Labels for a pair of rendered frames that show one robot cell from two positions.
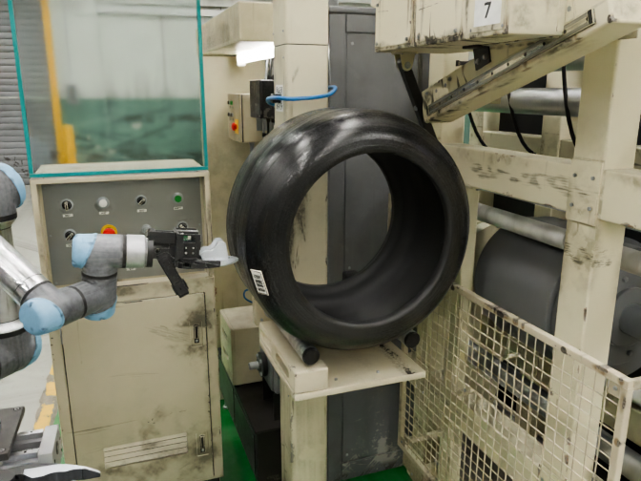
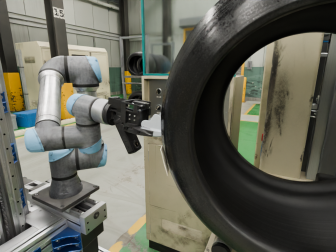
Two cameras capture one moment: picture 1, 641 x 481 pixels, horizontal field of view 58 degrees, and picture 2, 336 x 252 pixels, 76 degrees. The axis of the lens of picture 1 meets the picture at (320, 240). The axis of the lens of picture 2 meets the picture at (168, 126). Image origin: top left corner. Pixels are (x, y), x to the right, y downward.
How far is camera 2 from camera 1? 0.99 m
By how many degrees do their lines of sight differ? 44
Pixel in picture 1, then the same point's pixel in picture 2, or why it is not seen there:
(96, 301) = (74, 140)
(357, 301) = (319, 208)
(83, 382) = (155, 182)
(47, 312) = (28, 138)
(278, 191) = (183, 62)
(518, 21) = not seen: outside the picture
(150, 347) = not seen: hidden behind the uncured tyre
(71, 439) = (148, 207)
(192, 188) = not seen: hidden behind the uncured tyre
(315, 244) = (291, 140)
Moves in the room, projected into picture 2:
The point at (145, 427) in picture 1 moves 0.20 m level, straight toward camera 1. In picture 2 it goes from (180, 217) to (167, 238)
